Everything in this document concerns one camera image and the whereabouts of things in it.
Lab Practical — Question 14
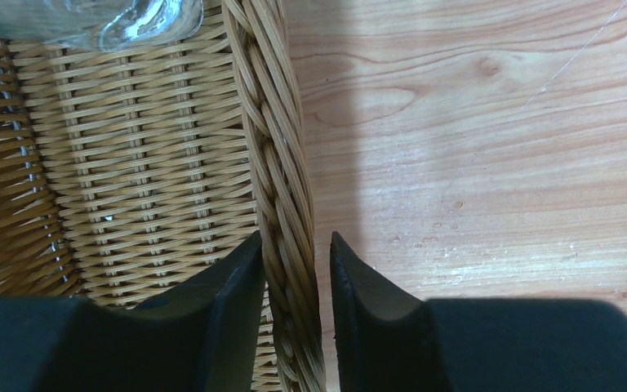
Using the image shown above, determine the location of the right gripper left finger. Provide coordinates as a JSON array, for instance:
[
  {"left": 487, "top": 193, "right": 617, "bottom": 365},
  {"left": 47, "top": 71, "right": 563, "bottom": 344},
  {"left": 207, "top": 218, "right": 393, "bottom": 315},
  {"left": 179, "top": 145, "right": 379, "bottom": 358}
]
[{"left": 0, "top": 233, "right": 265, "bottom": 391}]

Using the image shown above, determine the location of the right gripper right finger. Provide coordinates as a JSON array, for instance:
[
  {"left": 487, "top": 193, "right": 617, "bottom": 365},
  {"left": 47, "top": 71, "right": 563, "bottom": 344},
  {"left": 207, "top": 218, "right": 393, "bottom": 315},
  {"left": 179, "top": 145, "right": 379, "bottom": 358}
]
[{"left": 330, "top": 233, "right": 627, "bottom": 391}]

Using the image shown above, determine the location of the woven wicker divided basket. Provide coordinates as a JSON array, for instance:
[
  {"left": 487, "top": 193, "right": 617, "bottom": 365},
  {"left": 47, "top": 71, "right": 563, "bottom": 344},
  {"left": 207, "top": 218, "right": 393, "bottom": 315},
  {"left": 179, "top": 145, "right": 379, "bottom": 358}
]
[{"left": 0, "top": 1, "right": 325, "bottom": 391}]

